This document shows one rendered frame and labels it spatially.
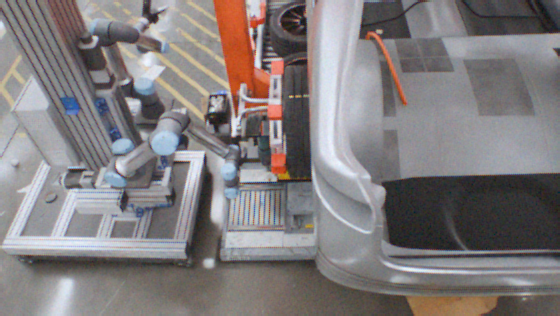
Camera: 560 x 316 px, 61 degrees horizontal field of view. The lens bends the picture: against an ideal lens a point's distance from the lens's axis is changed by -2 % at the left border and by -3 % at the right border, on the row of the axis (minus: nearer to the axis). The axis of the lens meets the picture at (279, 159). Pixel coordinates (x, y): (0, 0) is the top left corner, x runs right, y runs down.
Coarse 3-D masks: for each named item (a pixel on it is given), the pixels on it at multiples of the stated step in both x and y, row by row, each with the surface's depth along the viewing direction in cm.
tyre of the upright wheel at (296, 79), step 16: (288, 80) 259; (304, 80) 258; (288, 96) 254; (304, 96) 253; (288, 112) 252; (304, 112) 252; (288, 128) 252; (304, 128) 252; (288, 144) 255; (304, 144) 255; (288, 160) 261; (304, 160) 261; (304, 176) 278
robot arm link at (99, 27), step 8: (96, 24) 258; (104, 24) 257; (96, 32) 259; (104, 32) 258; (104, 40) 262; (112, 40) 263; (104, 48) 269; (112, 48) 269; (112, 56) 273; (120, 56) 276; (112, 64) 277; (120, 64) 279; (120, 72) 282; (120, 80) 286; (128, 80) 288; (128, 88) 289; (128, 96) 293
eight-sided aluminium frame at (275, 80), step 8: (272, 80) 269; (280, 80) 269; (272, 88) 265; (280, 88) 266; (272, 96) 261; (280, 96) 266; (272, 120) 259; (280, 120) 259; (272, 128) 259; (280, 128) 259; (272, 136) 259; (280, 136) 259; (272, 144) 260; (280, 144) 260; (272, 152) 265; (280, 152) 265
